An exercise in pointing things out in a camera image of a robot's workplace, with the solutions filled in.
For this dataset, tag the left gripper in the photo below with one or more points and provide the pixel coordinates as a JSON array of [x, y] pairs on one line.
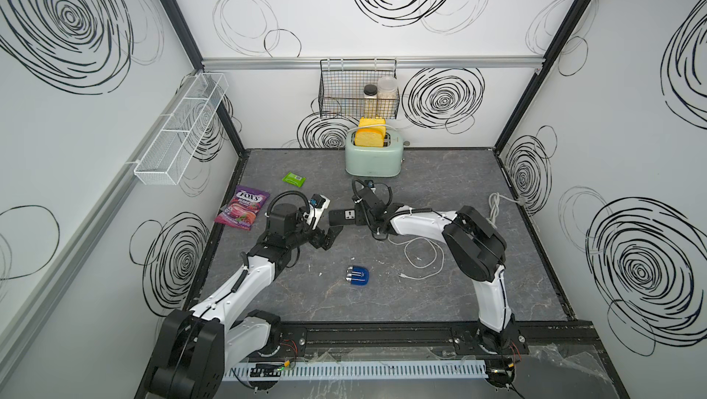
[[327, 239]]

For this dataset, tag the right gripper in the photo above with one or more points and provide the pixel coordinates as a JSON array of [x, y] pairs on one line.
[[359, 221]]

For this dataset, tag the black power strip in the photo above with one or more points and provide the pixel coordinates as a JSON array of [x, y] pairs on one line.
[[342, 217]]

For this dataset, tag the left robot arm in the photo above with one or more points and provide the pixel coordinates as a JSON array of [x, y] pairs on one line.
[[169, 376]]

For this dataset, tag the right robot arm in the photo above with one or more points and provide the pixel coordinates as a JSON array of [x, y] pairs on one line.
[[476, 246]]

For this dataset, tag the blue electric shaver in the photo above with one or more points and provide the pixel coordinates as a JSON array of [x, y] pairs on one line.
[[357, 275]]

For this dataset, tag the mint green toaster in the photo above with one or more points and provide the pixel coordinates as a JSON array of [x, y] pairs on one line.
[[384, 162]]

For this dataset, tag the green snack packet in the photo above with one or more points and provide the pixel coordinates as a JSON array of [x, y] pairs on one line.
[[294, 179]]

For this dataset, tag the front yellow toast slice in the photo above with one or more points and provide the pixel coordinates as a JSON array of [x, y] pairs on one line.
[[370, 137]]

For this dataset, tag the yellow toast slice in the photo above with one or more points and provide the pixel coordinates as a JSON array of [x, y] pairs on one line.
[[372, 125], [370, 137]]

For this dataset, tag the purple candy bag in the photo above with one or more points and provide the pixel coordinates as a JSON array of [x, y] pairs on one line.
[[242, 210]]

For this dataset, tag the rear yellow toast slice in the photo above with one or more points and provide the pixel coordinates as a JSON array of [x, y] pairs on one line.
[[372, 125]]

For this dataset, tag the white lid spice jar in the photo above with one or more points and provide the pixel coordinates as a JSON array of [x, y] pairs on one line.
[[387, 97]]

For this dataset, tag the dark lid spice jar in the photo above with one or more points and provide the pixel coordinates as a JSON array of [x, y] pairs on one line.
[[370, 101]]

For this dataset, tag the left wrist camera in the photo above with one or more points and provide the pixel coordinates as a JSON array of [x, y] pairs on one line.
[[319, 204]]

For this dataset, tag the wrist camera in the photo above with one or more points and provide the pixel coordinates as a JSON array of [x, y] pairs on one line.
[[319, 204], [370, 184]]

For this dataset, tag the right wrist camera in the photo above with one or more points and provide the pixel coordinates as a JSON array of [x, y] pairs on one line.
[[370, 184]]

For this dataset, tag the black wire wall basket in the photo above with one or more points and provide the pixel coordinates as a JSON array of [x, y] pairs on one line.
[[342, 82]]

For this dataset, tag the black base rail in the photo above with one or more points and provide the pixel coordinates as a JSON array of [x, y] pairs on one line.
[[386, 335]]

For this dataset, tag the white slotted cable duct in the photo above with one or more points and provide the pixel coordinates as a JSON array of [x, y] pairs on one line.
[[360, 370]]

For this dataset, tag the white mesh wall shelf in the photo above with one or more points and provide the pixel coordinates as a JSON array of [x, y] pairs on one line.
[[170, 153]]

